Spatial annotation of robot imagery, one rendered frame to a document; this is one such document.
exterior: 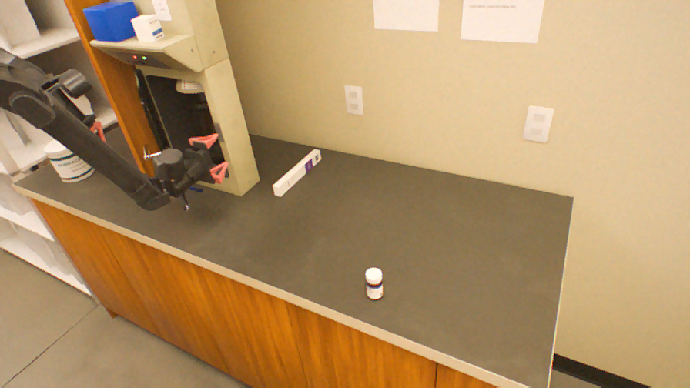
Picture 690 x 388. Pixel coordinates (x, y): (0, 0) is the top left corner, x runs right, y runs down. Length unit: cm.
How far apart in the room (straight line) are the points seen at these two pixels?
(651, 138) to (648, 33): 29
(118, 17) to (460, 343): 124
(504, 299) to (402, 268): 27
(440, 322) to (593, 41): 83
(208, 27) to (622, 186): 132
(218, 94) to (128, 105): 38
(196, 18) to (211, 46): 9
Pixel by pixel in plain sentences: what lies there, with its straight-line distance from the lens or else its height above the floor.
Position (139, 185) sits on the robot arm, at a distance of 108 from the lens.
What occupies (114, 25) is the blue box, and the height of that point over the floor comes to 156.
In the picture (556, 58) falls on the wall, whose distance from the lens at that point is 133.
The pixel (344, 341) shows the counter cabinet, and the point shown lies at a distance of 123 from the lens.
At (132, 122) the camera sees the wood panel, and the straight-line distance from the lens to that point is 163.
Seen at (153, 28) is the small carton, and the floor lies 154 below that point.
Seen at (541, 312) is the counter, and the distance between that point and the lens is 113.
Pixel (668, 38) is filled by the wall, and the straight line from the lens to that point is 133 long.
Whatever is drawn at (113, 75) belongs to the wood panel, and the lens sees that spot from 158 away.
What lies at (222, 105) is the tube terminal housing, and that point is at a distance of 137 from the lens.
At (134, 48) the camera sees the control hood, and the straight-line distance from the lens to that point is 132.
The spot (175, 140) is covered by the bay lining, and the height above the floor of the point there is 111.
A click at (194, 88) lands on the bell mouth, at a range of 143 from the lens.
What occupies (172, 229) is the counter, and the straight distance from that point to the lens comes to 147.
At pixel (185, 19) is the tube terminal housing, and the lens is 129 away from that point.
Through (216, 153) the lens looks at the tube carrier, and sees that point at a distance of 157.
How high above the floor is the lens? 179
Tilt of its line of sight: 36 degrees down
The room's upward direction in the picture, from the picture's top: 7 degrees counter-clockwise
